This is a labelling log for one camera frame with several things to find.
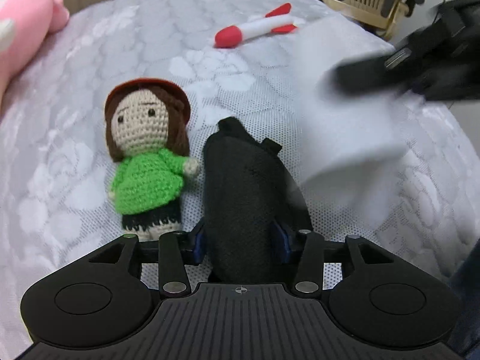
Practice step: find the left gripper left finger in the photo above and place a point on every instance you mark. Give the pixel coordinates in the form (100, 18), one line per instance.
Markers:
(199, 242)

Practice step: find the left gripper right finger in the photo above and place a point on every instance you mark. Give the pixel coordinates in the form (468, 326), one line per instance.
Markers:
(285, 241)

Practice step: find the black fabric pouch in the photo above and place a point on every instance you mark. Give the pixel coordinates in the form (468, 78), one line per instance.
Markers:
(246, 188)

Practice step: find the white paper towel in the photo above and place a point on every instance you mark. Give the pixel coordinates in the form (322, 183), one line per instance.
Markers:
(349, 144)

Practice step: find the crochet doll green sweater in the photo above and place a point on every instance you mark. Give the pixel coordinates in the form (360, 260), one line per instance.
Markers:
(146, 138)

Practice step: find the red white toy rocket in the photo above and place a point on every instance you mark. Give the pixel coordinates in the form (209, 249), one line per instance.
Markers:
(277, 21)

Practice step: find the pink white plush toy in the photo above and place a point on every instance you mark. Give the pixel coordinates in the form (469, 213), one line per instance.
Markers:
(24, 26)

